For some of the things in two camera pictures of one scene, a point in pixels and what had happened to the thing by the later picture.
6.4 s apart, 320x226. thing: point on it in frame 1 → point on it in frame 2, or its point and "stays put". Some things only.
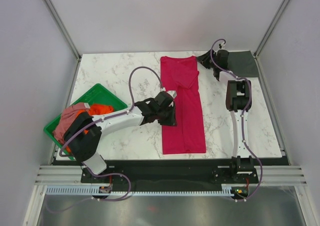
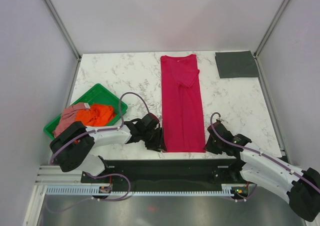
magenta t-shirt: [179, 74] stays put
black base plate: [174, 173] stays put
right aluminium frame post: [257, 50] stays put
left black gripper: [172, 120] → [159, 143]
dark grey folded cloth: [243, 64] stays put
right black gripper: [203, 59] → [209, 147]
